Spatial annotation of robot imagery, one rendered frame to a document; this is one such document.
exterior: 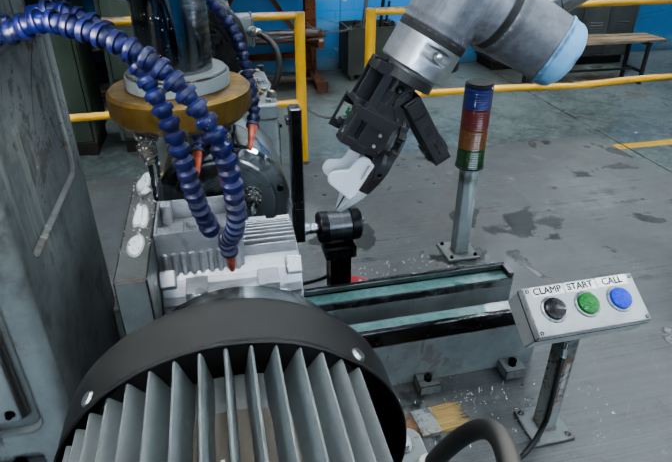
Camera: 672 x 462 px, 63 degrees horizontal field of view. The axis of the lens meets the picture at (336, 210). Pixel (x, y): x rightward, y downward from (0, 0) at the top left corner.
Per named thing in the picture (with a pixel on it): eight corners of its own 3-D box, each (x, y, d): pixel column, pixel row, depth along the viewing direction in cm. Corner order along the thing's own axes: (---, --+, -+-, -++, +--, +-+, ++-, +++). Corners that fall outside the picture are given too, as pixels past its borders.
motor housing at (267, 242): (175, 379, 81) (154, 275, 72) (178, 301, 98) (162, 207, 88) (307, 358, 85) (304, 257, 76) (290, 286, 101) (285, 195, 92)
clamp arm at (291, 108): (292, 244, 100) (285, 109, 88) (289, 235, 103) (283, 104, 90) (310, 241, 101) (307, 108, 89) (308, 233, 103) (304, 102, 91)
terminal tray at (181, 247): (160, 279, 78) (152, 236, 74) (164, 240, 87) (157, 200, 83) (245, 269, 80) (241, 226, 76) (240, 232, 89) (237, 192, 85)
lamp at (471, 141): (464, 153, 117) (467, 133, 115) (453, 142, 122) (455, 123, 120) (490, 150, 118) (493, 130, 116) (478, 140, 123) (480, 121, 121)
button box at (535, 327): (523, 349, 75) (540, 338, 71) (506, 300, 78) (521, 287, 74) (631, 330, 79) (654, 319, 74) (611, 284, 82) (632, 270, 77)
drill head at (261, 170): (164, 294, 100) (141, 170, 88) (172, 194, 135) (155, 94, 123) (299, 276, 105) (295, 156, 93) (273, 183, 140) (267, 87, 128)
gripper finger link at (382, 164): (351, 180, 76) (383, 126, 73) (361, 184, 77) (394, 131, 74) (360, 195, 72) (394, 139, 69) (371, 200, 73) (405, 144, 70)
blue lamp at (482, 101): (469, 112, 112) (472, 91, 110) (457, 103, 118) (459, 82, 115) (496, 110, 114) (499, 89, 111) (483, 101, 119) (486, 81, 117)
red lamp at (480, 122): (467, 133, 115) (469, 112, 112) (455, 123, 120) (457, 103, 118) (493, 130, 116) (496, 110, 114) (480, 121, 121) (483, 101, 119)
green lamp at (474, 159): (462, 172, 119) (464, 153, 117) (451, 161, 124) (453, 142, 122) (487, 169, 120) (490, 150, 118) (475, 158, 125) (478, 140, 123)
